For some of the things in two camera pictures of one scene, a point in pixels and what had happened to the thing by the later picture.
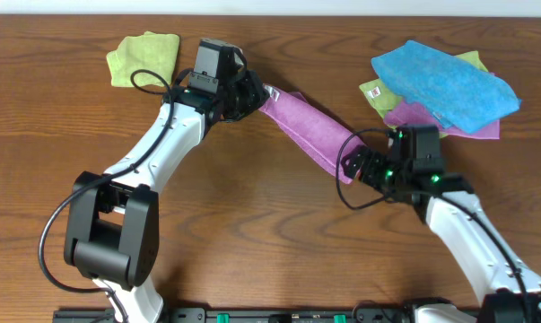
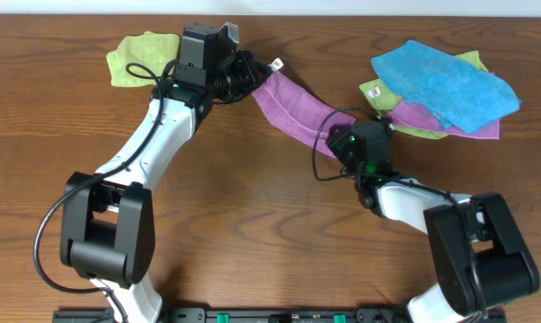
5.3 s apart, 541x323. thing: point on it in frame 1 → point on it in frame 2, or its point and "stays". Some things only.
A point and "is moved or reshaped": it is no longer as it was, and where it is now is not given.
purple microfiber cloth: [310, 130] is moved or reshaped
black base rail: [255, 315] stays
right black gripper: [360, 162] → [338, 137]
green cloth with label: [380, 99] stays
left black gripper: [254, 92] → [245, 73]
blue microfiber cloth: [460, 95] stays
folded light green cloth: [149, 51] stays
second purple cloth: [409, 114] stays
